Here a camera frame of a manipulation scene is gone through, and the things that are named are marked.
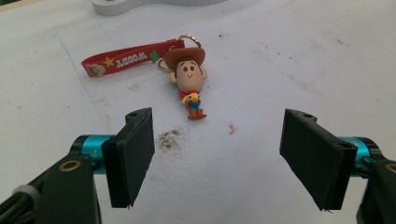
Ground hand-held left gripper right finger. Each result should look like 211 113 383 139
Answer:
278 107 385 212

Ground cowboy figure keychain red strap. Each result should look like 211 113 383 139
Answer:
80 34 208 120

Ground white stand base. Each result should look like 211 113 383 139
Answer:
91 0 228 17

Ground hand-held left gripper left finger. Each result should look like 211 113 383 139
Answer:
70 106 156 209

